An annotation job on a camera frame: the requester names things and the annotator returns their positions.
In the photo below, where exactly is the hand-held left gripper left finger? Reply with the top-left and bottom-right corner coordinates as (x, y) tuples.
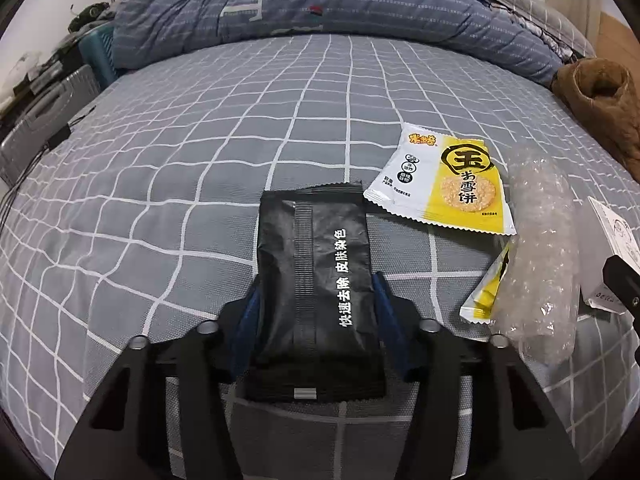
(52, 285), (263, 480)

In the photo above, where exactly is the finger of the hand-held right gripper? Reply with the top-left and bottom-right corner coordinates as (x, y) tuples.
(601, 255), (640, 317)

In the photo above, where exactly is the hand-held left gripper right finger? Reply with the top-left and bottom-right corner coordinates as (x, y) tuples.
(372, 271), (598, 480)

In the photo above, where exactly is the black foil packet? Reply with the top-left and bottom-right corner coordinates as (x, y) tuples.
(240, 180), (388, 403)

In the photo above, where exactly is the white paper card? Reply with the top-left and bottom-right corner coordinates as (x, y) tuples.
(582, 196), (640, 316)

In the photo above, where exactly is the clear bubble wrap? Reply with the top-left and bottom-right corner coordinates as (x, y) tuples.
(492, 142), (581, 363)

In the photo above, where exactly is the torn yellow snack packet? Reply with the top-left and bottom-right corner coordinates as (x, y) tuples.
(459, 242), (513, 323)

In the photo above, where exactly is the white yellow snack packet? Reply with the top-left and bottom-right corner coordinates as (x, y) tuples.
(362, 122), (517, 236)

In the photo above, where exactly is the grey checked bed sheet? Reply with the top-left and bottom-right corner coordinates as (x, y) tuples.
(0, 32), (640, 480)

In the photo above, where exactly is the brown fleece garment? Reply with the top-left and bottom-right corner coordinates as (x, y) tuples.
(552, 57), (640, 181)

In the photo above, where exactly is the wooden headboard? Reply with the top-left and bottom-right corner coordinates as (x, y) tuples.
(597, 10), (640, 61)

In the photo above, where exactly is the plaid cloth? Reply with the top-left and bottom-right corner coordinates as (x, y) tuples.
(470, 0), (583, 63)

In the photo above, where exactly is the grey suitcase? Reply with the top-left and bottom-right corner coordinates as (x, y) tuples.
(0, 62), (101, 186)

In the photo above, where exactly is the teal plastic crate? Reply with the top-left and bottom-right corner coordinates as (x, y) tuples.
(77, 25), (121, 91)

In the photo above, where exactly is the blue checked quilt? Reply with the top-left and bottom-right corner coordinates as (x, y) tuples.
(111, 0), (563, 86)

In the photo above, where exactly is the dark small bag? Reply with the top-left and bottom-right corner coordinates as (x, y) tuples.
(67, 2), (112, 31)

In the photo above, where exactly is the black cable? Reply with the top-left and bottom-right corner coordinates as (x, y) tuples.
(0, 105), (98, 221)

